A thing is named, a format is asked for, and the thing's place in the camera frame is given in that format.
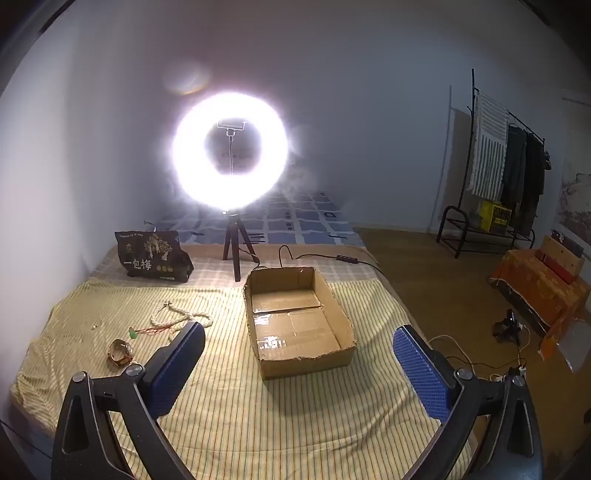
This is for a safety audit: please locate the cardboard piece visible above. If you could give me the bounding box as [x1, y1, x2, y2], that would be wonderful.
[540, 235, 585, 284]

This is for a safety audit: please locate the blue patterned blanket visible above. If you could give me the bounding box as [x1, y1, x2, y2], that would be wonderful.
[150, 189, 370, 247]

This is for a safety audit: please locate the black snack bag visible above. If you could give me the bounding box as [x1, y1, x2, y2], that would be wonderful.
[115, 230, 195, 282]

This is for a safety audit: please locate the gold wristwatch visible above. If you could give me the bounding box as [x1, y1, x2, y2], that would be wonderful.
[107, 339, 136, 367]

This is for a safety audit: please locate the cardboard box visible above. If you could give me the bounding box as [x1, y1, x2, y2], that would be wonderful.
[243, 266, 358, 380]

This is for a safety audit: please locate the orange covered bench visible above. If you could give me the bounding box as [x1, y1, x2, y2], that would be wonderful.
[489, 249, 591, 361]

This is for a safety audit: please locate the red string green pendant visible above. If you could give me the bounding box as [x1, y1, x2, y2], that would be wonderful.
[128, 323, 178, 340]

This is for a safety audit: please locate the black clothes rack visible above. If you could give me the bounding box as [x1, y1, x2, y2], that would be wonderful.
[436, 69, 552, 259]

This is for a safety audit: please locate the black hanging garment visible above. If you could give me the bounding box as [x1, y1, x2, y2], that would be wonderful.
[522, 131, 549, 236]

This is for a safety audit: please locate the wall poster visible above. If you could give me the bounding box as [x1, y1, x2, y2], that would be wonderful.
[556, 97, 591, 250]

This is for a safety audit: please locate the pink plaid bed sheet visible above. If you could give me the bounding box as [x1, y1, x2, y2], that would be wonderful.
[90, 244, 384, 289]

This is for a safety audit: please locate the white pearl necklace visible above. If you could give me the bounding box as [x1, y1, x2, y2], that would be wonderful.
[150, 300, 214, 332]

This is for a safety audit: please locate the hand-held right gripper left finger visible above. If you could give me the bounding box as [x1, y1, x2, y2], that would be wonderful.
[52, 320, 206, 480]

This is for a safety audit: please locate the striped towel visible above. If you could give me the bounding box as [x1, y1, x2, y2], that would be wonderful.
[466, 90, 509, 197]

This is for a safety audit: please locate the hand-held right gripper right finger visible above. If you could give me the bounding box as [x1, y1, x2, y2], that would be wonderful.
[392, 324, 543, 480]

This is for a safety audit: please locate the black ring light cable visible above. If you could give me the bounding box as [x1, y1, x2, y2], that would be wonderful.
[278, 244, 382, 271]

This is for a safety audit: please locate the white cable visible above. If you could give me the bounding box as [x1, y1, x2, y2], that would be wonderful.
[429, 335, 527, 384]

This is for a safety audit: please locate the black clip device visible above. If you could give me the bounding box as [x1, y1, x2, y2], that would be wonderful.
[492, 309, 522, 344]

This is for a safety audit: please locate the grey hanging garment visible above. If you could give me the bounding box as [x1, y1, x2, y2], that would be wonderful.
[501, 124, 528, 213]

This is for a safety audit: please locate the white ring light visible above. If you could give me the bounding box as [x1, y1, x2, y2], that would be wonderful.
[172, 89, 293, 213]

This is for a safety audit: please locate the yellow striped cloth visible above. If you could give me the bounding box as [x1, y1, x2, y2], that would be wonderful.
[10, 277, 472, 480]

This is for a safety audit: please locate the yellow box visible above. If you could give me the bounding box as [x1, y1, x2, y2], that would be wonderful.
[478, 199, 513, 232]

